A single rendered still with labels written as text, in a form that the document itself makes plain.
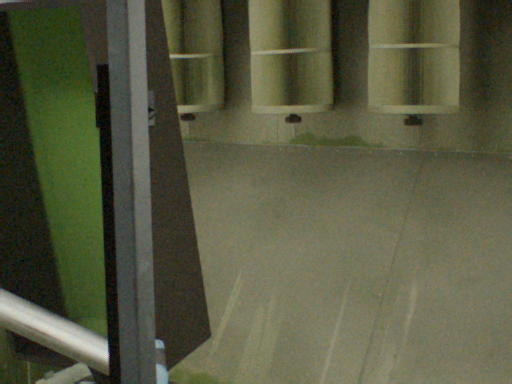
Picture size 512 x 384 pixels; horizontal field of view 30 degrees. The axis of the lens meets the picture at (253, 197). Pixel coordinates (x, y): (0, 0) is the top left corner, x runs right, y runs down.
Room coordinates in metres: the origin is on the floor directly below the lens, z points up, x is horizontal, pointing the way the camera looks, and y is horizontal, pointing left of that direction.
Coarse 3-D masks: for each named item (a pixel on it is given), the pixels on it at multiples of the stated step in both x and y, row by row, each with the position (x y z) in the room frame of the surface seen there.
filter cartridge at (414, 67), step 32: (384, 0) 3.42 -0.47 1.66; (416, 0) 3.39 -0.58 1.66; (448, 0) 3.40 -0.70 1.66; (384, 32) 3.42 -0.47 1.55; (416, 32) 3.38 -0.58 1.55; (448, 32) 3.40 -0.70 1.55; (384, 64) 3.42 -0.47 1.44; (416, 64) 3.39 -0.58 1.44; (448, 64) 3.40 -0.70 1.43; (384, 96) 3.41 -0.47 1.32; (416, 96) 3.38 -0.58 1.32; (448, 96) 3.39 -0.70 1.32
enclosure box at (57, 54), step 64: (0, 0) 2.92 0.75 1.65; (64, 0) 2.70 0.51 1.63; (0, 64) 3.19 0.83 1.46; (64, 64) 3.22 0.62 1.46; (0, 128) 3.18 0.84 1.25; (64, 128) 3.29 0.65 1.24; (0, 192) 3.17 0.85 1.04; (64, 192) 3.36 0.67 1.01; (0, 256) 3.16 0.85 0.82; (64, 256) 3.42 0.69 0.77; (192, 256) 3.07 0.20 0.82; (192, 320) 3.07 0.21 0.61
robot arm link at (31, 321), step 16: (0, 304) 2.34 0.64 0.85; (16, 304) 2.36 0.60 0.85; (32, 304) 2.39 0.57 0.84; (0, 320) 2.34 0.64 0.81; (16, 320) 2.34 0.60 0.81; (32, 320) 2.35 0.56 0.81; (48, 320) 2.37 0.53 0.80; (64, 320) 2.39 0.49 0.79; (32, 336) 2.36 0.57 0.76; (48, 336) 2.36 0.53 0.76; (64, 336) 2.36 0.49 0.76; (80, 336) 2.37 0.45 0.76; (96, 336) 2.40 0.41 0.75; (64, 352) 2.37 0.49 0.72; (80, 352) 2.37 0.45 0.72; (96, 352) 2.37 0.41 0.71; (96, 368) 2.39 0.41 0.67; (160, 368) 2.39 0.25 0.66
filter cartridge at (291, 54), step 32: (256, 0) 3.79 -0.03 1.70; (288, 0) 3.72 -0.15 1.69; (320, 0) 3.76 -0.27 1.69; (256, 32) 3.79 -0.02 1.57; (288, 32) 3.74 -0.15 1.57; (320, 32) 3.76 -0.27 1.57; (256, 64) 3.80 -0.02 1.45; (288, 64) 3.72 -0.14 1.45; (320, 64) 3.75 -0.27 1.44; (256, 96) 3.80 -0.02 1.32; (288, 96) 3.73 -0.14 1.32; (320, 96) 3.76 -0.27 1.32
